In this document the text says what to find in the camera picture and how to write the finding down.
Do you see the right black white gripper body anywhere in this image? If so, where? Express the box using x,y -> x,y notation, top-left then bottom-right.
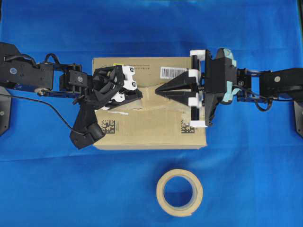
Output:
188,48 -> 237,128

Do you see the beige masking tape roll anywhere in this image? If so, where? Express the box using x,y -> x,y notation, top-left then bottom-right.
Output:
156,169 -> 204,217

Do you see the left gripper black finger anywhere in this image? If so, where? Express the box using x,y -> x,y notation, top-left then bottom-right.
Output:
106,88 -> 143,110

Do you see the thin black left cable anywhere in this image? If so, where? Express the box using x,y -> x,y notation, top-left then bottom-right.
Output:
0,94 -> 83,136

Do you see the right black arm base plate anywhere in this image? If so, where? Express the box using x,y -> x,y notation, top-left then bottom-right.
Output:
294,101 -> 303,137

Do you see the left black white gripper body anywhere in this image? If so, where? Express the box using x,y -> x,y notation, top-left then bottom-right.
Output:
70,65 -> 137,149

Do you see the brown cardboard box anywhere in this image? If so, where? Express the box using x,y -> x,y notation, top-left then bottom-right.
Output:
92,57 -> 207,150

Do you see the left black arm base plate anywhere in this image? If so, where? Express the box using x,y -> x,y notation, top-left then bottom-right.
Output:
0,87 -> 11,136

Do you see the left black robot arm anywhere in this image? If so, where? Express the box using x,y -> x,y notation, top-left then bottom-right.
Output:
0,42 -> 143,149

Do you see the blue table cloth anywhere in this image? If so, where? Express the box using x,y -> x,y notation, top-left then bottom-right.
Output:
0,0 -> 303,227

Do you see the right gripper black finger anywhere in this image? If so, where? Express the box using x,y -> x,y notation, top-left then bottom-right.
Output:
155,91 -> 199,106
155,70 -> 197,93

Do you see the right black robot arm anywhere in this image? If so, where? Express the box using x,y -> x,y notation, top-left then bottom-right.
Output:
155,48 -> 303,128

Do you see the beige cut tape piece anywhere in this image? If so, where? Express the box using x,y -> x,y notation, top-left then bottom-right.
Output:
138,86 -> 170,110

